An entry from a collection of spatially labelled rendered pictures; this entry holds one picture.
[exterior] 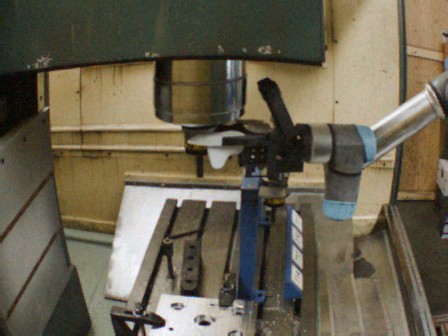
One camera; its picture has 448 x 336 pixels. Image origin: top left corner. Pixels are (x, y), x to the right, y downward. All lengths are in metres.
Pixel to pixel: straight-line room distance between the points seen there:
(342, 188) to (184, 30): 0.45
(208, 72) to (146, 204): 1.29
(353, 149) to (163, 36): 0.42
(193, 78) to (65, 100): 1.34
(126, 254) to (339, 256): 0.77
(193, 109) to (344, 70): 1.16
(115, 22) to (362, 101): 1.34
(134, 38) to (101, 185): 1.46
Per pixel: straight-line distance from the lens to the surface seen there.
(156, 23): 0.79
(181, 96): 0.86
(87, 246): 2.28
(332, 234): 1.98
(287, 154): 0.99
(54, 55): 0.86
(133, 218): 2.05
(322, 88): 1.96
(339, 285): 1.78
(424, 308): 1.57
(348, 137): 1.00
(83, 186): 2.24
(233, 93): 0.87
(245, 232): 1.27
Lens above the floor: 1.74
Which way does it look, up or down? 23 degrees down
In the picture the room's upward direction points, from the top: straight up
